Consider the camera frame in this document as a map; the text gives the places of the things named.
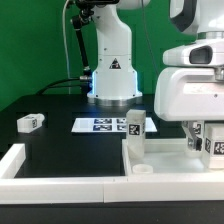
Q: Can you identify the white fiducial marker sheet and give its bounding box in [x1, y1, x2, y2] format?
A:
[71, 117, 158, 134]

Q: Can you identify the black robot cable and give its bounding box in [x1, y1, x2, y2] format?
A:
[35, 78, 93, 96]

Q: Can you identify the white square table top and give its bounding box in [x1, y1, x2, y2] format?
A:
[122, 138, 224, 176]

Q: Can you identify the white U-shaped fence wall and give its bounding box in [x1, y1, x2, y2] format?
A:
[0, 144, 224, 204]

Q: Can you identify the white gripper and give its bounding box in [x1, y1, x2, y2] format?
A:
[154, 67, 224, 151]

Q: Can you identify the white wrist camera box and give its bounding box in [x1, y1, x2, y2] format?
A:
[163, 39, 224, 67]

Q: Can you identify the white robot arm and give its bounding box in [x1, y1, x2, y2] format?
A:
[72, 0, 224, 151]

